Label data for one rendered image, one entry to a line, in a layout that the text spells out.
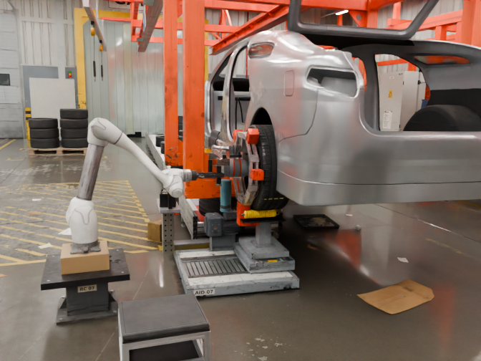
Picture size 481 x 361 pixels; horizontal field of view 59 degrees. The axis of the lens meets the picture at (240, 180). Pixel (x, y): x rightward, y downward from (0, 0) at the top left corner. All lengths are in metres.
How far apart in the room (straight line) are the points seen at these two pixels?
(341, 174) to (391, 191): 0.33
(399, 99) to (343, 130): 5.41
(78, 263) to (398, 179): 1.96
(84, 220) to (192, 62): 1.57
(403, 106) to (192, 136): 4.82
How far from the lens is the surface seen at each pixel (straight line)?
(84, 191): 3.02
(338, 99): 2.40
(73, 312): 2.98
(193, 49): 3.64
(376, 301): 3.23
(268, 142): 3.08
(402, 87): 7.74
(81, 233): 2.85
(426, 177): 2.69
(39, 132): 11.32
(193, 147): 3.64
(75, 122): 11.22
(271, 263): 3.30
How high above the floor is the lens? 1.35
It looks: 10 degrees down
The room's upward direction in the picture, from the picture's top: 1 degrees clockwise
